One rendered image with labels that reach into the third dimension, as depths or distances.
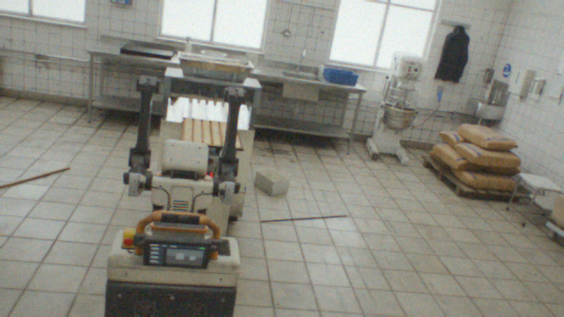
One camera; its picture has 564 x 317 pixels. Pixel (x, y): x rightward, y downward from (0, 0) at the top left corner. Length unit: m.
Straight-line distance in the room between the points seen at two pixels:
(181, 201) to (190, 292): 0.44
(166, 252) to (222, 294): 0.33
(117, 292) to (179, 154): 0.66
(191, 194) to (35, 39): 5.22
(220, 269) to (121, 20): 5.25
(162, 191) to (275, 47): 4.83
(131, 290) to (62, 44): 5.36
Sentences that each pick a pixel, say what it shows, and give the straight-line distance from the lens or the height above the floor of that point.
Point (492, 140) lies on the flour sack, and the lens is 6.27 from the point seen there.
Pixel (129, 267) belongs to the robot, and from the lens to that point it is 2.13.
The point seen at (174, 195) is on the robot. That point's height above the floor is 0.95.
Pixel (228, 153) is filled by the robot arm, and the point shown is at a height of 1.10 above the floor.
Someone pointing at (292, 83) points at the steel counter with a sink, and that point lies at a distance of 6.33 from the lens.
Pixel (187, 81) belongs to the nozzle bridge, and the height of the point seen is 1.14.
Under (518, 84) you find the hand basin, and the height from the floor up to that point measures 1.26.
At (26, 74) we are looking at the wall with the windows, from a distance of 7.43.
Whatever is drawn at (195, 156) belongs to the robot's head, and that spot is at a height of 1.11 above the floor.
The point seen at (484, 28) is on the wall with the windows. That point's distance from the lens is 7.80.
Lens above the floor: 1.90
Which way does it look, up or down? 19 degrees down
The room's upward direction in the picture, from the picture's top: 10 degrees clockwise
